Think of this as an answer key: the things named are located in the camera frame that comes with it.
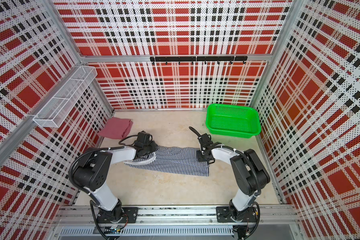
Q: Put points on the black hook rail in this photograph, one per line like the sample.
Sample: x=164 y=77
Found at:
x=199 y=59

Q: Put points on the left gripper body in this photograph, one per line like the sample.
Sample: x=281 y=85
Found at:
x=150 y=147

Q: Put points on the aluminium front rail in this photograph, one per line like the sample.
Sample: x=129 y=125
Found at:
x=177 y=215

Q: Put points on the striped tank top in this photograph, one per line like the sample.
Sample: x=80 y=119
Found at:
x=173 y=160

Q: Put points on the green plastic basket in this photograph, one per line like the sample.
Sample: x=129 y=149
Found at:
x=233 y=121

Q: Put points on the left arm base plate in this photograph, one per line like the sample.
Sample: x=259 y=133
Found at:
x=129 y=214

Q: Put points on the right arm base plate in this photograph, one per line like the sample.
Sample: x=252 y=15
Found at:
x=222 y=213

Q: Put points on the maroon tank top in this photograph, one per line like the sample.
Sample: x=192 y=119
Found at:
x=116 y=128

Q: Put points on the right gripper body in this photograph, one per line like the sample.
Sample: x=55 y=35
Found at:
x=201 y=156

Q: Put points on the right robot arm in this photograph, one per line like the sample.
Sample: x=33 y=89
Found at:
x=250 y=174

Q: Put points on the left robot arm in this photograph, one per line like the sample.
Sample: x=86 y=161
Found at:
x=89 y=173

